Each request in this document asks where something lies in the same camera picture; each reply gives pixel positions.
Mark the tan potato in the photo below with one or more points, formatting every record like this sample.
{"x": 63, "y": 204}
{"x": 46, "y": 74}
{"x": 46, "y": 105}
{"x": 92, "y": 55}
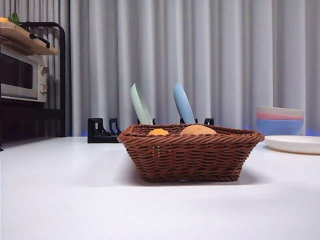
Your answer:
{"x": 198, "y": 130}

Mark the brown wicker basket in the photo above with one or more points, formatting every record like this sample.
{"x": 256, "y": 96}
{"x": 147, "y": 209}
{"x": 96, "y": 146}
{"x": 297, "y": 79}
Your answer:
{"x": 190, "y": 157}

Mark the pale green plate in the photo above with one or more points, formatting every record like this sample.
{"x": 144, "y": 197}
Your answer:
{"x": 140, "y": 107}

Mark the light blue plate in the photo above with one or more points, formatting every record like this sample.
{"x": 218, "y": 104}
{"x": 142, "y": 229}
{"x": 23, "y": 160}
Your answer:
{"x": 184, "y": 105}

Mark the black dish rack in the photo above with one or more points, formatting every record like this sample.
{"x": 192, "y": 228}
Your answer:
{"x": 102, "y": 132}

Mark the grey pleated curtain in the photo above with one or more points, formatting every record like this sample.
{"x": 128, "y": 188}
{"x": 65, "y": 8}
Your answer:
{"x": 200, "y": 55}

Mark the pink bowl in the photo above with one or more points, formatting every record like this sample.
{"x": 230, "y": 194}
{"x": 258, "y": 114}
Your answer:
{"x": 270, "y": 116}

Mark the blue bowl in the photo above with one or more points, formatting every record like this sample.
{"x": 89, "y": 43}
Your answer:
{"x": 280, "y": 127}

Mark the beige bowl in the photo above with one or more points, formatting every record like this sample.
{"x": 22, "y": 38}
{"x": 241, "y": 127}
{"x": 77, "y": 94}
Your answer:
{"x": 280, "y": 110}

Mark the white plate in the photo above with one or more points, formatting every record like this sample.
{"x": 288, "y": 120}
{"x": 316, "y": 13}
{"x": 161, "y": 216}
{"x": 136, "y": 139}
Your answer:
{"x": 295, "y": 143}

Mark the silver toaster oven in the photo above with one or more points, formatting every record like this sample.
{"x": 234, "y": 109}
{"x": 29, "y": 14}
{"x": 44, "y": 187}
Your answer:
{"x": 22, "y": 80}

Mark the wooden cutting board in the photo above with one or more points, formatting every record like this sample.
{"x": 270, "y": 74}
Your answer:
{"x": 25, "y": 41}

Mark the green leaf sprig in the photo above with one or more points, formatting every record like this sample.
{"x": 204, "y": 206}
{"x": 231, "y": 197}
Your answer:
{"x": 14, "y": 18}

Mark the orange fruit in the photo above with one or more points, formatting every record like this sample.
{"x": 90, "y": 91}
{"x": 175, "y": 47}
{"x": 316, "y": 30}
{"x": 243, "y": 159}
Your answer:
{"x": 3, "y": 19}

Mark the black metal shelf frame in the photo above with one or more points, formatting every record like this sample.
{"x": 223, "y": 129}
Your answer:
{"x": 62, "y": 75}

